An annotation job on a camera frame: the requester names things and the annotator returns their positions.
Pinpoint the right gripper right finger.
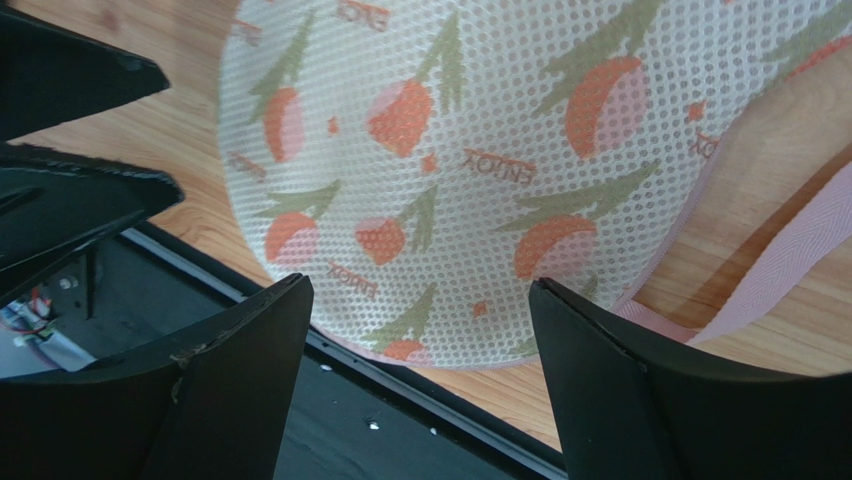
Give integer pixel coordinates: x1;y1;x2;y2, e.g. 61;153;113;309
529;278;851;479

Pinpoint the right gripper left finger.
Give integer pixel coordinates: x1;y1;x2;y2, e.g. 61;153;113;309
1;274;314;479

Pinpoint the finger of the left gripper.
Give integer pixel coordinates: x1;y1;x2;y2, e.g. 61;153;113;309
1;6;170;141
1;144;184;303

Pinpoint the floral mesh laundry bag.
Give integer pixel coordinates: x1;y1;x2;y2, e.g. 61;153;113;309
218;1;851;369

